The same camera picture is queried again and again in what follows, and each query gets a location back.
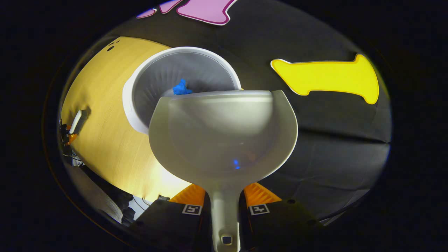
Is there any white ribbed garbage bin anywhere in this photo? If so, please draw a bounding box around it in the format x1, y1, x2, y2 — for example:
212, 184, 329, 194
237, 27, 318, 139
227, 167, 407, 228
122, 47, 242, 135

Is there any grey plastic dustpan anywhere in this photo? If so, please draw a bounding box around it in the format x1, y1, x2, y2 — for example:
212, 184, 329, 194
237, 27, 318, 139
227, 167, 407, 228
148, 90, 299, 252

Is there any black backdrop cloth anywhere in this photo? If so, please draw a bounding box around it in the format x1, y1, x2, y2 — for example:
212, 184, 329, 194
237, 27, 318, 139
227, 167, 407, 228
87, 0, 392, 224

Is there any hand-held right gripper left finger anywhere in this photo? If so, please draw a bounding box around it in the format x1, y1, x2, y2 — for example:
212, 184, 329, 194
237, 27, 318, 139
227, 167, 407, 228
130, 184, 213, 252

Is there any blue paper trash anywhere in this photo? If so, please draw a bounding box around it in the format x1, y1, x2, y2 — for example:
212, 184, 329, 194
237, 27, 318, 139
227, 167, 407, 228
173, 79, 193, 96

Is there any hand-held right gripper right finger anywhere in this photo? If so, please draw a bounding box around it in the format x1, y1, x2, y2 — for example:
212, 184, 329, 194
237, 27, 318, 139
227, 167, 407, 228
240, 182, 325, 252

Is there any small grey broom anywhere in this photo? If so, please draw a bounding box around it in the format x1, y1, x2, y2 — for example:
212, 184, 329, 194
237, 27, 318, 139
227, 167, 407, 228
69, 109, 89, 135

